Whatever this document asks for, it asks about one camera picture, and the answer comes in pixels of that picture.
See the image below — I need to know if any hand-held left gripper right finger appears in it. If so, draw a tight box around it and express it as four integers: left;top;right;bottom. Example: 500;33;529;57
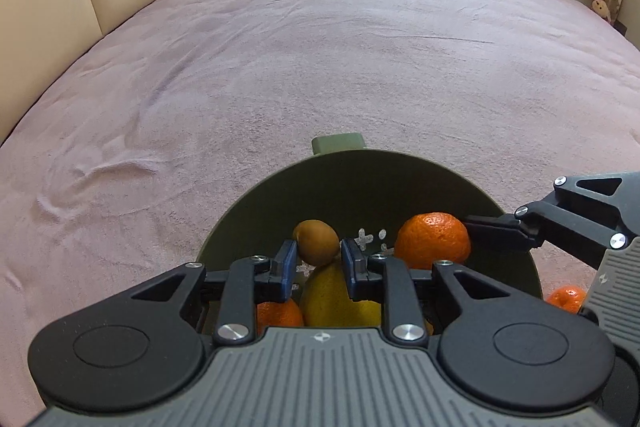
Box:
340;237;507;346

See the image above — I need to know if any yellow-green pear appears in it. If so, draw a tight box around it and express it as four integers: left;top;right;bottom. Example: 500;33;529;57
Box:
299;259;383;328

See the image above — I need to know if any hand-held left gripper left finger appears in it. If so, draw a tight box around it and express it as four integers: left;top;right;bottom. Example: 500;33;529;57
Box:
127;239;299;346

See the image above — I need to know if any orange mandarin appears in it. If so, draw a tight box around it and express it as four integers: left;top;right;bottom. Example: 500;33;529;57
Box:
545;285;588;314
256;298;306;335
395;212;472;270

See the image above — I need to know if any brown kiwi fruit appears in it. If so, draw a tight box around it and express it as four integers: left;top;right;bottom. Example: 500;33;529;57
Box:
292;219;341;267

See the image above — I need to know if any green colander bowl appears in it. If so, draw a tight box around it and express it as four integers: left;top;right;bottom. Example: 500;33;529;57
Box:
197;133;543;338

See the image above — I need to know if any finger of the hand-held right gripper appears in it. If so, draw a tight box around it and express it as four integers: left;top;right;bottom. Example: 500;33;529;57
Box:
462;171;640;272

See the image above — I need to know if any pink bed blanket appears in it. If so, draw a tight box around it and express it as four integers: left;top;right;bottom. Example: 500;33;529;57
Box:
0;0;640;427

